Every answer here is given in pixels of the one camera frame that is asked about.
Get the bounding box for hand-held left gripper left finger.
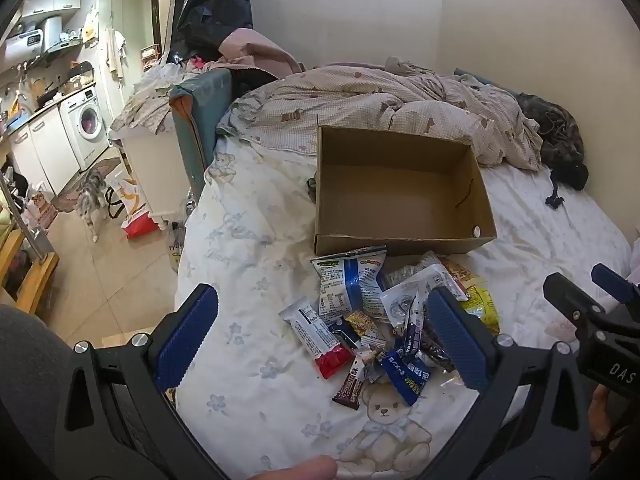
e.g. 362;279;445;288
54;284;226;480

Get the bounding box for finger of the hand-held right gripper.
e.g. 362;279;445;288
542;272;608;341
591;263;640;307

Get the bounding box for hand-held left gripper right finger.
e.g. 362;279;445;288
425;286;596;480

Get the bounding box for clear packet with dark snack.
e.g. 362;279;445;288
380;265;458;376

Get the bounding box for small white navy snack packet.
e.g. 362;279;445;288
327;317;361;348

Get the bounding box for white snack packet red end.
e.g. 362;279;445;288
278;297;356;381

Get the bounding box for brown cardboard box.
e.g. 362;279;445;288
314;114;498;257

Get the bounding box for person's right hand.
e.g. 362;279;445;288
587;386;618;456

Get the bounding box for person's left hand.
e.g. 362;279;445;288
249;455;341;480

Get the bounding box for slim navy snack packet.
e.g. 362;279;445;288
400;295;426;356

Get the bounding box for blue and yellow snack packet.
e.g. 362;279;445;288
380;347;433;407

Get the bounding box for cream snack packet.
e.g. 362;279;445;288
440;255;483;293

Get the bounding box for clear plastic bag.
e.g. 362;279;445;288
167;220;187;273

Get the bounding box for small yellow-brown snack packet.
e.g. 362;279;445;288
345;310;387;351

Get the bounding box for small brown snack packet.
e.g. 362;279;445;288
332;357;368;411

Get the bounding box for black knit hat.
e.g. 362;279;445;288
542;160;590;208

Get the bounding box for white and blue snack packet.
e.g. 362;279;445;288
310;245;390;328

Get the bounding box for white floral bed sheet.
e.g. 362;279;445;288
175;137;633;480

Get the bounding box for white and red paper bag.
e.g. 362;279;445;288
105;172;160;240

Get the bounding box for camouflage garment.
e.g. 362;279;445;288
515;91;586;171

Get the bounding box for wooden shelf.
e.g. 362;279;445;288
0;220;61;316

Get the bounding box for person's grey trouser leg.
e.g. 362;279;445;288
0;304;76;480

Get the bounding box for white storage cabinet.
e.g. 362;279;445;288
120;127;193;223

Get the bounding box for grey tabby cat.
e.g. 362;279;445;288
75;167;108;243

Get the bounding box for patterned floor mat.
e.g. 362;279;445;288
52;156;123;213

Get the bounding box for white washing machine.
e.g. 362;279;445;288
59;85;112;173

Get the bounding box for floral cloth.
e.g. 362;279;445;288
109;67;201;136

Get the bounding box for white kitchen cabinets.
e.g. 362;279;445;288
7;105;81;196

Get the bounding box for checked quilt with bear print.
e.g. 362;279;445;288
216;57;543;171

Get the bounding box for hanging cream towel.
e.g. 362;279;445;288
102;27;126;81

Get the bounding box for pink garment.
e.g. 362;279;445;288
218;27;303;81

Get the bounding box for dark hanging jacket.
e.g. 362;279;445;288
167;0;253;63

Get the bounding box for white water heater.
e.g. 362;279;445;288
4;16;63;63

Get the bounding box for white wall cabinets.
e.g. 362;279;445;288
20;0;83;18

